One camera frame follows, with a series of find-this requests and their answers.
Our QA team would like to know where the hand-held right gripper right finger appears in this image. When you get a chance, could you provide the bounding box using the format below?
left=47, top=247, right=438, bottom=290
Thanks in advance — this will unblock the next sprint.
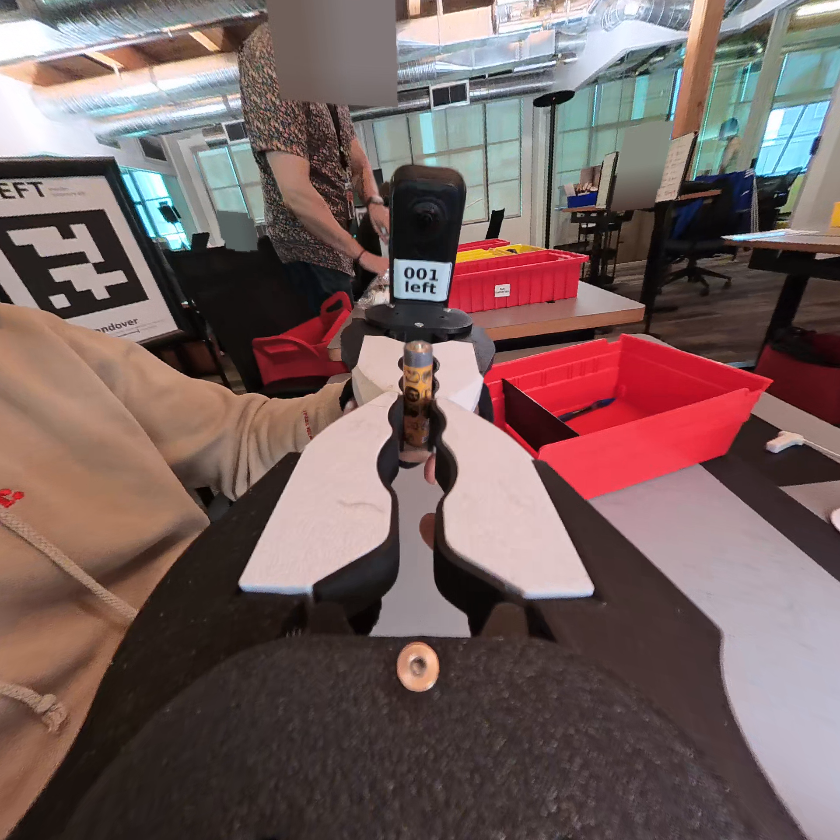
left=433, top=399, right=595, bottom=599

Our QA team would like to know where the red storage tub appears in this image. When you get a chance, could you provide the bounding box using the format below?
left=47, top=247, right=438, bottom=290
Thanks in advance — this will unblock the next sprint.
left=755, top=327, right=840, bottom=427

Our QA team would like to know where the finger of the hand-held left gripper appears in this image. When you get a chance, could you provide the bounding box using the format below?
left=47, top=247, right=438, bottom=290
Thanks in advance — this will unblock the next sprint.
left=433, top=340, right=487, bottom=413
left=353, top=336, right=406, bottom=411

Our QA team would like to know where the framed marker board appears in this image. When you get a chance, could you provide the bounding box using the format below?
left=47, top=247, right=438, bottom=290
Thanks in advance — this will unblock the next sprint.
left=0, top=156, right=185, bottom=345

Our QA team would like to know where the black floor lamp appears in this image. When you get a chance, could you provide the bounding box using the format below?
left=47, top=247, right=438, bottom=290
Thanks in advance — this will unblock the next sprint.
left=533, top=91, right=575, bottom=250

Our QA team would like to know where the wooden post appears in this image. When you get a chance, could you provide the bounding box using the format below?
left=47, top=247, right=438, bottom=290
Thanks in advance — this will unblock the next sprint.
left=671, top=0, right=726, bottom=139

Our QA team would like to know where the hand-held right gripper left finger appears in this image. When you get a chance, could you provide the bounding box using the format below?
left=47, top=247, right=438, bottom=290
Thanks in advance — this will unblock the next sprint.
left=238, top=400, right=401, bottom=597

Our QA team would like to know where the black-legged standing desk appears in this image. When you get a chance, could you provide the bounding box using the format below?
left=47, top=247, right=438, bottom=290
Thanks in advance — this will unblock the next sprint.
left=561, top=189, right=723, bottom=332

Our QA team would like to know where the yellow plastic crate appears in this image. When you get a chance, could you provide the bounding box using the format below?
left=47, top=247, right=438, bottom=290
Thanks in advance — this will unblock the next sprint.
left=456, top=244, right=546, bottom=263

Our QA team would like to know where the red plastic bin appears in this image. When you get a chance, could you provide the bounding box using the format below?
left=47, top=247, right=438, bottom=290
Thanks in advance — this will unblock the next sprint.
left=486, top=333, right=774, bottom=501

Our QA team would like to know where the black office chair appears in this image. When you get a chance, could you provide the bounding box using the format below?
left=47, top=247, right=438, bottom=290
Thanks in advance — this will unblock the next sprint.
left=663, top=172, right=756, bottom=295

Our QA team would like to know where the wooden desk with black legs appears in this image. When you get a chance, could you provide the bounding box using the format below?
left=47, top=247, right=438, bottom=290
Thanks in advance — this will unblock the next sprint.
left=722, top=228, right=840, bottom=358

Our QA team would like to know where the gold and black battery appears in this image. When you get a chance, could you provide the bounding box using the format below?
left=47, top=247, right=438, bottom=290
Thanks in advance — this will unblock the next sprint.
left=402, top=340, right=435, bottom=454

